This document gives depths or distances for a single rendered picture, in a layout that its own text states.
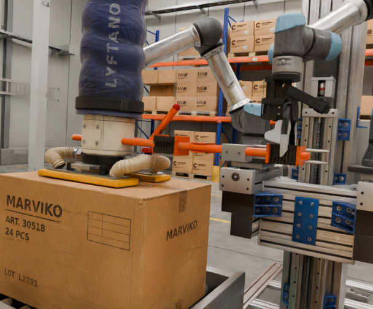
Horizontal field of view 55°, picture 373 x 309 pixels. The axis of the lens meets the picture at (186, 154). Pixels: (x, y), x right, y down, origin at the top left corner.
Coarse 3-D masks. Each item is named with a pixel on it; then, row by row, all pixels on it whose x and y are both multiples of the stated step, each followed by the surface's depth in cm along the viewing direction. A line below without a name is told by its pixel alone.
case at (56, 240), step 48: (0, 192) 119; (48, 192) 108; (96, 192) 99; (144, 192) 100; (192, 192) 113; (0, 240) 120; (48, 240) 108; (96, 240) 99; (144, 240) 92; (192, 240) 116; (0, 288) 120; (48, 288) 109; (96, 288) 100; (144, 288) 94; (192, 288) 118
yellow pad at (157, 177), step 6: (126, 174) 124; (132, 174) 123; (138, 174) 123; (144, 174) 123; (150, 174) 121; (156, 174) 124; (162, 174) 127; (144, 180) 121; (150, 180) 120; (156, 180) 119; (162, 180) 123
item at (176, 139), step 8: (160, 136) 106; (168, 136) 115; (176, 136) 105; (184, 136) 109; (160, 144) 107; (168, 144) 106; (176, 144) 105; (152, 152) 109; (160, 152) 106; (168, 152) 105; (176, 152) 105; (184, 152) 109
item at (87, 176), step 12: (48, 168) 119; (60, 168) 121; (72, 168) 117; (108, 168) 111; (72, 180) 111; (84, 180) 108; (96, 180) 106; (108, 180) 104; (120, 180) 104; (132, 180) 108
